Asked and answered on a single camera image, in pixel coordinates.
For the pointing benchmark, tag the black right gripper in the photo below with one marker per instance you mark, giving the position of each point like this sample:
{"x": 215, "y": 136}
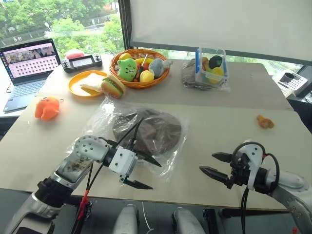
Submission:
{"x": 240, "y": 173}

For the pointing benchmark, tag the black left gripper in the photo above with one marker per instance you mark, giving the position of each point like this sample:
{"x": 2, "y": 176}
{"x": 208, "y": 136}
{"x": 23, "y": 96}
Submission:
{"x": 124, "y": 178}

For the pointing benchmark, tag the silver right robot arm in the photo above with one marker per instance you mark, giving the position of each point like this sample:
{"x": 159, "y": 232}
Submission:
{"x": 290, "y": 185}

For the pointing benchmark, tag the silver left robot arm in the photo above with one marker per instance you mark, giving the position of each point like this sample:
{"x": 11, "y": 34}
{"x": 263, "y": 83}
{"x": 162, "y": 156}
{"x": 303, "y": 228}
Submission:
{"x": 68, "y": 168}

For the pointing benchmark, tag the dark brown cap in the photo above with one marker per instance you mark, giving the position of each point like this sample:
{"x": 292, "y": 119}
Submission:
{"x": 165, "y": 131}

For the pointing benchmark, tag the clear plastic bag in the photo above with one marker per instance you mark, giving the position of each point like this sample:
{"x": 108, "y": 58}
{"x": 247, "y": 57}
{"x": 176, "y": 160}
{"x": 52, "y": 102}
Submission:
{"x": 102, "y": 114}

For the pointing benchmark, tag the grey rounded robot leg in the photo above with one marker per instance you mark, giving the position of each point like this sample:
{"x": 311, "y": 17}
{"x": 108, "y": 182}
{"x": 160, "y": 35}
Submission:
{"x": 187, "y": 221}
{"x": 125, "y": 219}

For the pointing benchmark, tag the orange fried chicken toy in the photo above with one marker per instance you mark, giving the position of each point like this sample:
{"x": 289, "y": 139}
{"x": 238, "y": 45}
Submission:
{"x": 265, "y": 122}

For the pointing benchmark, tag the orange wicker basket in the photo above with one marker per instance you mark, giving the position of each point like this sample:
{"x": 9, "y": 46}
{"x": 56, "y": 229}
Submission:
{"x": 146, "y": 84}

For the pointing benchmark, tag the bright yellow toy fruit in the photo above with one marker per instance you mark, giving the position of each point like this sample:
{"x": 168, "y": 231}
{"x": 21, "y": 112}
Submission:
{"x": 215, "y": 74}

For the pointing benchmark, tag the plush hamburger toy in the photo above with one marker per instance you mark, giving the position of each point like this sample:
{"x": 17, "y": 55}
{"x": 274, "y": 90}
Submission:
{"x": 113, "y": 86}

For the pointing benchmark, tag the clear box with blue rim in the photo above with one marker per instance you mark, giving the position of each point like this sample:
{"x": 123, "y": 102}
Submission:
{"x": 198, "y": 73}

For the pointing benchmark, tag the round yellow toy fruit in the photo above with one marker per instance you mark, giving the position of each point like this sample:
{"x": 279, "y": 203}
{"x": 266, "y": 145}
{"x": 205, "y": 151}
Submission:
{"x": 146, "y": 76}

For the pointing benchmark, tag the brown toy food piece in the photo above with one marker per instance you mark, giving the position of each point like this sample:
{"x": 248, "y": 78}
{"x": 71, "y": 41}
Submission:
{"x": 205, "y": 64}

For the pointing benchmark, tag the dark green toy fruit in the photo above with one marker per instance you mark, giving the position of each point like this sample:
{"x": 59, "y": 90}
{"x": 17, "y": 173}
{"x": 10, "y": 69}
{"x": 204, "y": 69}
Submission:
{"x": 215, "y": 61}

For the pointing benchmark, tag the green plush toy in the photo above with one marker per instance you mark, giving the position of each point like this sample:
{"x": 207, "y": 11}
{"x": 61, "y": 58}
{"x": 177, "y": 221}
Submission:
{"x": 127, "y": 69}

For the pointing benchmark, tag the white toy bread slice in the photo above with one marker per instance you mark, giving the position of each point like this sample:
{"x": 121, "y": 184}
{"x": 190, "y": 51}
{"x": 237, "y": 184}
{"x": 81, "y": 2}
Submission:
{"x": 92, "y": 81}

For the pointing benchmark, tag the grey plush toy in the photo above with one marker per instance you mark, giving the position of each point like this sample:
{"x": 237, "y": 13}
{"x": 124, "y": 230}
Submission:
{"x": 157, "y": 67}

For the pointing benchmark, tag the small orange toy fruit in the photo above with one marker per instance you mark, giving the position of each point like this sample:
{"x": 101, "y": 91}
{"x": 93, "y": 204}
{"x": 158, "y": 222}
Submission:
{"x": 145, "y": 65}

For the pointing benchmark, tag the white desk phone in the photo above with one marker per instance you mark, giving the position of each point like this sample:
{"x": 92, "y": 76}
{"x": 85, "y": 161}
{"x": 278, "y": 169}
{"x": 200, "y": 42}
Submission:
{"x": 292, "y": 81}

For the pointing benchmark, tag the yellow plate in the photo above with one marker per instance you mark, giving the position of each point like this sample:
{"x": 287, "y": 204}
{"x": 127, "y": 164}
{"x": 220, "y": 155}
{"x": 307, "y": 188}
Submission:
{"x": 75, "y": 85}

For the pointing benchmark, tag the yellow toy banana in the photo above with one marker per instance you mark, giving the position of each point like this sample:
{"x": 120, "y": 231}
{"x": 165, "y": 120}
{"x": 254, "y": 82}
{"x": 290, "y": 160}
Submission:
{"x": 140, "y": 60}

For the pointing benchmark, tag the orange plush toy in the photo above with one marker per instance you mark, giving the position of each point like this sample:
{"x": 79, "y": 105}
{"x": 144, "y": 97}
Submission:
{"x": 47, "y": 108}

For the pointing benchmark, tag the yellow toy lemon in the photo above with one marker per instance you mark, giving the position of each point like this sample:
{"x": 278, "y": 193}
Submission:
{"x": 125, "y": 56}

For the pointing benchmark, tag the black handheld controller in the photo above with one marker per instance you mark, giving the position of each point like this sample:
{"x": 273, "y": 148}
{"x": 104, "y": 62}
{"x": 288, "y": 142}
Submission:
{"x": 81, "y": 63}

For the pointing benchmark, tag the pink rounded object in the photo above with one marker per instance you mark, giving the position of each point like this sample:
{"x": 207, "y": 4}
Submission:
{"x": 74, "y": 53}

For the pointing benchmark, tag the white roller blind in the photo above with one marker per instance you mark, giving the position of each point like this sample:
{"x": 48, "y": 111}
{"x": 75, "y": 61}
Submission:
{"x": 219, "y": 24}

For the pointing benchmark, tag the open dark laptop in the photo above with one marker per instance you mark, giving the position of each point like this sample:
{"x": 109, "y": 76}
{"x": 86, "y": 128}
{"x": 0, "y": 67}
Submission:
{"x": 29, "y": 65}

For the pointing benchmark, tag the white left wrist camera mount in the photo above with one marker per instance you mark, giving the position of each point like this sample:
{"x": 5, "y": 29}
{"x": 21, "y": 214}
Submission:
{"x": 122, "y": 159}

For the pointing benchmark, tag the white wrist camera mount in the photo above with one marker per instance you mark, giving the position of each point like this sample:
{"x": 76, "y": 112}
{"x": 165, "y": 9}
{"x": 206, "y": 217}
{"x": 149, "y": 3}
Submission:
{"x": 253, "y": 156}
{"x": 122, "y": 159}

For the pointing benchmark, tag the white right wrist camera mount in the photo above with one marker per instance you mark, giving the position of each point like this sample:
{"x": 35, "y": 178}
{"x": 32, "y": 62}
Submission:
{"x": 253, "y": 156}

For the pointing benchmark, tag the black table bracket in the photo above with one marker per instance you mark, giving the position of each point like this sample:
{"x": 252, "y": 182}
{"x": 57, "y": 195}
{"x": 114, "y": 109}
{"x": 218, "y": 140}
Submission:
{"x": 210, "y": 219}

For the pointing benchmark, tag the dark window post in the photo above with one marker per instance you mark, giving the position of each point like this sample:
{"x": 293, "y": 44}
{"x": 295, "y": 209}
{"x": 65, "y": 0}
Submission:
{"x": 124, "y": 24}

